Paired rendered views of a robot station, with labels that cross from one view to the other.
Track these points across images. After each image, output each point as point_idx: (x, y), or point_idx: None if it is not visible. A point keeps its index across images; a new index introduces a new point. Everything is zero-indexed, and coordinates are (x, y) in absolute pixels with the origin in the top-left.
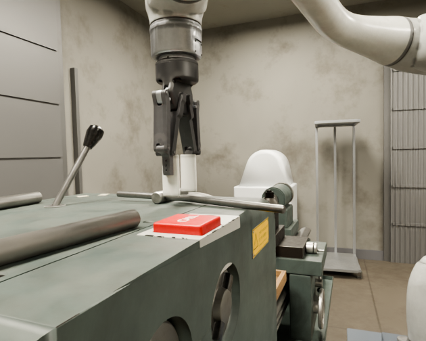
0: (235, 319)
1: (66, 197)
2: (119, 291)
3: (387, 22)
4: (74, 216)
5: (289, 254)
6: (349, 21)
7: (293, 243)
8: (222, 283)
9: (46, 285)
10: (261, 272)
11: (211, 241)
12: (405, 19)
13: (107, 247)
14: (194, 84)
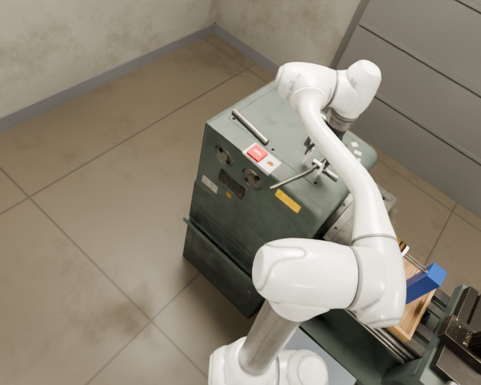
0: (256, 190)
1: (353, 138)
2: (217, 131)
3: (359, 218)
4: (292, 134)
5: (435, 355)
6: (348, 186)
7: (453, 367)
8: (255, 176)
9: (224, 124)
10: (282, 209)
11: (247, 157)
12: (365, 232)
13: (244, 134)
14: None
